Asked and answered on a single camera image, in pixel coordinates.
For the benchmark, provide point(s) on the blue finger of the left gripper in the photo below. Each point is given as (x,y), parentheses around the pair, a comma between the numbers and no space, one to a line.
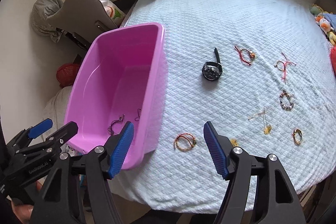
(19,148)
(40,128)

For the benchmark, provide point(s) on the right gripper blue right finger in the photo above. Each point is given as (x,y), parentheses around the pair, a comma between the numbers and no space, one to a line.
(218,147)

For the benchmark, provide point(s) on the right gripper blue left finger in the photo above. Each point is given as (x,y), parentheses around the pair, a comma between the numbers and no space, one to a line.
(120,146)

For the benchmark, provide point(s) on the yellow flower charm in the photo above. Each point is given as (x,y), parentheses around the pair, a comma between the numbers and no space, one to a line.
(234,142)

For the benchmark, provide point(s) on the dark cord strap charm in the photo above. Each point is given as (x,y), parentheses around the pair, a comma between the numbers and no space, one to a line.
(116,125)

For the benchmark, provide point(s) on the black wrist watch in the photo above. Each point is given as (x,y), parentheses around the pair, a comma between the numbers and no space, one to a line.
(212,71)

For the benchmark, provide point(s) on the red string bracelet long tails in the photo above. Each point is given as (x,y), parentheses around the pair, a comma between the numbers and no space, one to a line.
(282,65)

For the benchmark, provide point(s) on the person's left hand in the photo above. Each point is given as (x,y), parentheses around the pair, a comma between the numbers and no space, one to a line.
(23,212)

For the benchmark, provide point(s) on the grey cloth pile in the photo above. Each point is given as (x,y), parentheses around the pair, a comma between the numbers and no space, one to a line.
(56,110)

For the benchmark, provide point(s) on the red mesh basket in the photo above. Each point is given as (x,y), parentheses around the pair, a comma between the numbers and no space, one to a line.
(66,74)

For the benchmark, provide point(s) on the pink plastic tub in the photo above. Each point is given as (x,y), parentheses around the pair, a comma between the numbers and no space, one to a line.
(124,72)

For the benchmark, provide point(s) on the light blue quilted bedspread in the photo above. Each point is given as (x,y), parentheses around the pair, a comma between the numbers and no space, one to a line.
(249,103)

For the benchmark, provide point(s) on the grey chair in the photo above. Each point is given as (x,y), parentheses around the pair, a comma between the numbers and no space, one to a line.
(83,20)

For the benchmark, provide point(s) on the grey garment on chair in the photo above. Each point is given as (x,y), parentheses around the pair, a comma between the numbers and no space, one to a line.
(41,10)

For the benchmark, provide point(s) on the white plastic bag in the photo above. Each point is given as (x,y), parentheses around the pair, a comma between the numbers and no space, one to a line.
(115,14)

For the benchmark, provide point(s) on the red floral pillow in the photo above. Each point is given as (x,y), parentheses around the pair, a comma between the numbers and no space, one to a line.
(333,58)

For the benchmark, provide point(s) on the yellow plush toy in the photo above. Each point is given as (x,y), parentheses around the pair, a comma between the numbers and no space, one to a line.
(332,38)

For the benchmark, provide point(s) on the duck plush toy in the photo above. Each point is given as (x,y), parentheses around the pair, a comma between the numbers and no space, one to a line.
(323,23)

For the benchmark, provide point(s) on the green plush toy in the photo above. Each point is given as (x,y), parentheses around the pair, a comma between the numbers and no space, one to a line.
(316,10)

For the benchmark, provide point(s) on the blue small pillow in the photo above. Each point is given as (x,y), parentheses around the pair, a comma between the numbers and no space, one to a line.
(331,19)

